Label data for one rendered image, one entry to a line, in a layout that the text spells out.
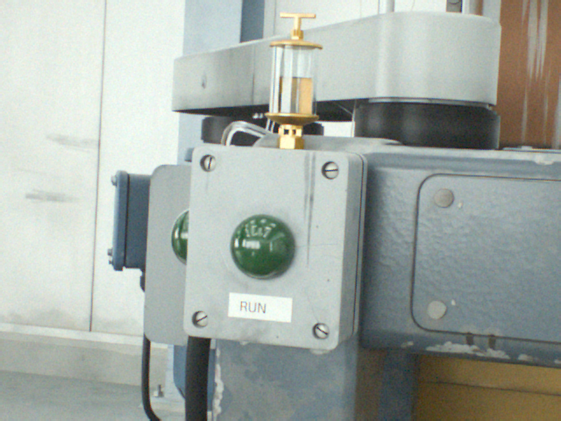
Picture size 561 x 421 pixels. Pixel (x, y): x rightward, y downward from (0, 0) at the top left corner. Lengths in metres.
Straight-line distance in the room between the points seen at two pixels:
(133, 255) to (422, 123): 0.43
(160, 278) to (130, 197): 0.08
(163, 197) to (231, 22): 4.60
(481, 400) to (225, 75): 0.33
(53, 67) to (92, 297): 1.35
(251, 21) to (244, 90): 5.10
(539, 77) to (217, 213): 0.57
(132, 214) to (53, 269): 5.43
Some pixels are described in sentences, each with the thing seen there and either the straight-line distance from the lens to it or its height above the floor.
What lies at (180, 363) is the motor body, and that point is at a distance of 1.04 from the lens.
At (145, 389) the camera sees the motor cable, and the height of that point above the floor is 1.10.
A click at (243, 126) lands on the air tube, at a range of 0.65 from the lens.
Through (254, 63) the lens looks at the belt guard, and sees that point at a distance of 0.84.
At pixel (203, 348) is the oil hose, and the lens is 0.58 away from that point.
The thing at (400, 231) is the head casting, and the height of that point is 1.29.
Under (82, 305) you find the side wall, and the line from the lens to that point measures 6.37.
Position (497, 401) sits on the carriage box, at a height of 1.15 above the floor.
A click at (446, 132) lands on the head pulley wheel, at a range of 0.64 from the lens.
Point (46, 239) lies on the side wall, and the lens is 6.43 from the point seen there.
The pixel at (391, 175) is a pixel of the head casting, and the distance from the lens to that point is 0.53.
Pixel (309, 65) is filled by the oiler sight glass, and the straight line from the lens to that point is 0.57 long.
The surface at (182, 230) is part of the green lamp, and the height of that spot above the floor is 1.29.
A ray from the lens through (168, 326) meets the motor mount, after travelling 0.99.
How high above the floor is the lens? 1.33
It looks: 3 degrees down
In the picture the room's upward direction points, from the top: 3 degrees clockwise
